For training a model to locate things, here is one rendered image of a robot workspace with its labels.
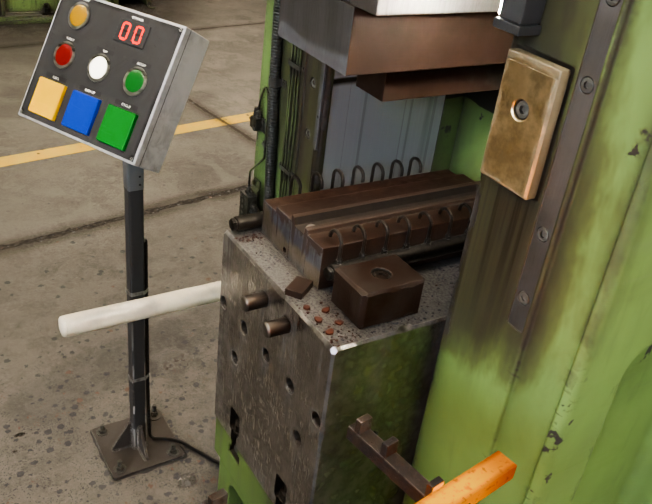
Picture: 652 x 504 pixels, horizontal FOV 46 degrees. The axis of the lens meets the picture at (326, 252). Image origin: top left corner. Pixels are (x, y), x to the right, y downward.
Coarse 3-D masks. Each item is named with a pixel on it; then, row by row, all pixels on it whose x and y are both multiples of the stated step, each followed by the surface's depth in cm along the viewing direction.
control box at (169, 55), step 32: (64, 0) 157; (96, 0) 153; (64, 32) 156; (96, 32) 152; (128, 32) 148; (160, 32) 145; (192, 32) 145; (128, 64) 148; (160, 64) 144; (192, 64) 148; (32, 96) 158; (64, 96) 154; (96, 96) 150; (128, 96) 147; (160, 96) 144; (64, 128) 153; (96, 128) 149; (160, 128) 147; (128, 160) 145; (160, 160) 150
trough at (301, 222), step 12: (432, 192) 140; (444, 192) 141; (456, 192) 143; (468, 192) 145; (372, 204) 133; (384, 204) 135; (396, 204) 136; (408, 204) 137; (420, 204) 138; (312, 216) 127; (324, 216) 129; (336, 216) 130; (348, 216) 131; (360, 216) 131; (300, 228) 125
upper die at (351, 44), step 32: (288, 0) 114; (320, 0) 107; (288, 32) 116; (320, 32) 108; (352, 32) 102; (384, 32) 105; (416, 32) 108; (448, 32) 111; (480, 32) 114; (352, 64) 105; (384, 64) 108; (416, 64) 111; (448, 64) 114; (480, 64) 117
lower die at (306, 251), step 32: (320, 192) 139; (352, 192) 140; (384, 192) 140; (416, 192) 139; (288, 224) 128; (320, 224) 124; (352, 224) 127; (416, 224) 130; (448, 224) 132; (288, 256) 130; (320, 256) 120; (352, 256) 124; (448, 256) 137; (320, 288) 123
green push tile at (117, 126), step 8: (112, 112) 147; (120, 112) 146; (128, 112) 145; (104, 120) 148; (112, 120) 147; (120, 120) 146; (128, 120) 145; (136, 120) 145; (104, 128) 148; (112, 128) 147; (120, 128) 146; (128, 128) 145; (96, 136) 148; (104, 136) 147; (112, 136) 146; (120, 136) 146; (128, 136) 145; (112, 144) 146; (120, 144) 145
